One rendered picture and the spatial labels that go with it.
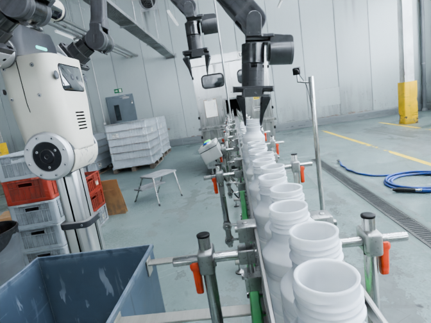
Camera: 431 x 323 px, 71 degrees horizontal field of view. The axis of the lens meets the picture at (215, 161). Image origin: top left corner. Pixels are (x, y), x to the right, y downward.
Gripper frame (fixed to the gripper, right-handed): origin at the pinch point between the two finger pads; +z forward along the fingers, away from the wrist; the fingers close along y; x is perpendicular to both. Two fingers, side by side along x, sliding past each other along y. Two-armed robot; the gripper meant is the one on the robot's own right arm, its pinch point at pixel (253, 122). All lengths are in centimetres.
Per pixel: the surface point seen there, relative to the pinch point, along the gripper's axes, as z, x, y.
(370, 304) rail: 9, -61, 4
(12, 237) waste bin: 83, 110, -160
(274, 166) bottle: 4.7, -34.0, 1.0
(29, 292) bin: 39, -16, -56
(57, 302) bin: 46, -11, -53
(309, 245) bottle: 5, -60, 0
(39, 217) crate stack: 91, 167, -177
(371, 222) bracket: 9.4, -45.2, 11.0
